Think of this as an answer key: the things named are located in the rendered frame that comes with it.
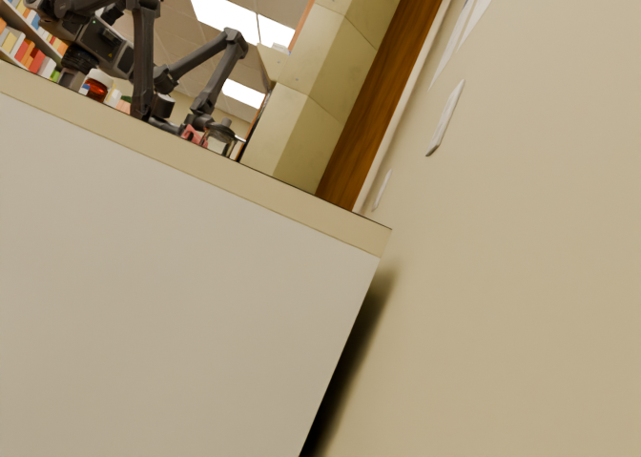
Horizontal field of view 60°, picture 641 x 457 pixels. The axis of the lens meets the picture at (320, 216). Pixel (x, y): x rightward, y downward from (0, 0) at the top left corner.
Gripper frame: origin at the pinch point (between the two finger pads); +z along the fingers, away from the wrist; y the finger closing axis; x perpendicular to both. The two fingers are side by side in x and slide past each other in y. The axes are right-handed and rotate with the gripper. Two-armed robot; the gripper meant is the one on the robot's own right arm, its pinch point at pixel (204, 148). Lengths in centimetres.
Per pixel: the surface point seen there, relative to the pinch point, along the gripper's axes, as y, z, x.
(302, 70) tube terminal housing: -8.7, 18.4, -35.3
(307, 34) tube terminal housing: -9.2, 14.6, -46.9
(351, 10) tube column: -9, 24, -61
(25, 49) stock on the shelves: 263, -230, -68
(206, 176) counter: -110, 28, 27
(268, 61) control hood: -8.4, 7.2, -33.0
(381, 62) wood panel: 26, 40, -68
